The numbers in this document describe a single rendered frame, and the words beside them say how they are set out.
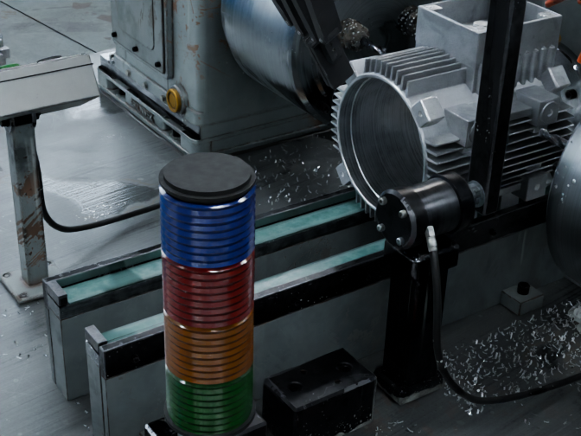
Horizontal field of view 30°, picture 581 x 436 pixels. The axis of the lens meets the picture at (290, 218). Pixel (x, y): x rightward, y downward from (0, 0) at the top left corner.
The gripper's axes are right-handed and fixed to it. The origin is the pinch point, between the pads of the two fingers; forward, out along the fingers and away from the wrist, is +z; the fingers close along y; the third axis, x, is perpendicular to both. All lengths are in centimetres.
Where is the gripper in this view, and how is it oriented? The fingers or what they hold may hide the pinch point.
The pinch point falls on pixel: (328, 56)
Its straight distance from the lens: 117.0
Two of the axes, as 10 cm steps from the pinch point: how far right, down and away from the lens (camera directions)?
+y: -5.5, -4.3, 7.2
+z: 3.9, 6.3, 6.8
